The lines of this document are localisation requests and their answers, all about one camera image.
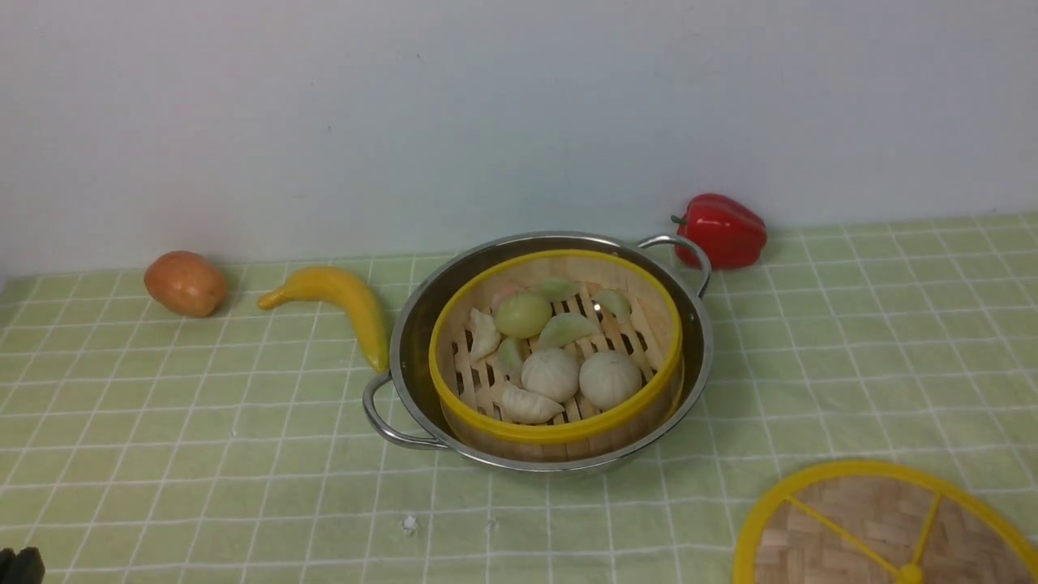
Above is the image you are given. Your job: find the green round bun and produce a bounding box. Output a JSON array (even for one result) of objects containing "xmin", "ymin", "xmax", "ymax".
[{"xmin": 492, "ymin": 290, "xmax": 553, "ymax": 339}]

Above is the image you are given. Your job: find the yellow-rimmed bamboo steamer basket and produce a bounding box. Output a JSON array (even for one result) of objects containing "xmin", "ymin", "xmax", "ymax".
[{"xmin": 428, "ymin": 249, "xmax": 684, "ymax": 462}]

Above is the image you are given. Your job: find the pale green dumpling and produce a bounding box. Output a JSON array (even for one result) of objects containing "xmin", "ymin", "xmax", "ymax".
[{"xmin": 535, "ymin": 313, "xmax": 601, "ymax": 351}]

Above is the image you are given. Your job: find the green checkered tablecloth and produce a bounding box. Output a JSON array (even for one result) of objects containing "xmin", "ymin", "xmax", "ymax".
[{"xmin": 1, "ymin": 216, "xmax": 1037, "ymax": 583}]

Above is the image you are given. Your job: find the brown potato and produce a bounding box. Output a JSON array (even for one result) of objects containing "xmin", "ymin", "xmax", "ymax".
[{"xmin": 144, "ymin": 251, "xmax": 229, "ymax": 319}]

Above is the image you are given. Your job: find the yellow banana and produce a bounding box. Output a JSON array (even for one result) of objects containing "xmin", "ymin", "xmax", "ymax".
[{"xmin": 256, "ymin": 265, "xmax": 389, "ymax": 374}]

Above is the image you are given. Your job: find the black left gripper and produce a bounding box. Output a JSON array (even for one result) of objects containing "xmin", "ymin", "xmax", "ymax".
[{"xmin": 0, "ymin": 547, "xmax": 45, "ymax": 584}]

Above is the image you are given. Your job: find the yellow woven bamboo steamer lid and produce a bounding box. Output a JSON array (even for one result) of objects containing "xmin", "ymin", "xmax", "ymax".
[{"xmin": 731, "ymin": 458, "xmax": 1037, "ymax": 583}]

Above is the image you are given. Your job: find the white round bun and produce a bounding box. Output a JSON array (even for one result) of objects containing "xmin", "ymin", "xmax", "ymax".
[
  {"xmin": 578, "ymin": 350, "xmax": 644, "ymax": 411},
  {"xmin": 520, "ymin": 347, "xmax": 581, "ymax": 404}
]

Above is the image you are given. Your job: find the white folded dumpling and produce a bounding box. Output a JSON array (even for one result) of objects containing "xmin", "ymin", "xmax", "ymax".
[{"xmin": 498, "ymin": 382, "xmax": 566, "ymax": 424}]

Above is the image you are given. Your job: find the stainless steel pot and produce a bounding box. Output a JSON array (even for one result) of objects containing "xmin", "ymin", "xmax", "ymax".
[{"xmin": 362, "ymin": 232, "xmax": 714, "ymax": 474}]

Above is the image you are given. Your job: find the red bell pepper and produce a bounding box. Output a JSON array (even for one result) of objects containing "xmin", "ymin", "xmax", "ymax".
[{"xmin": 671, "ymin": 193, "xmax": 769, "ymax": 270}]

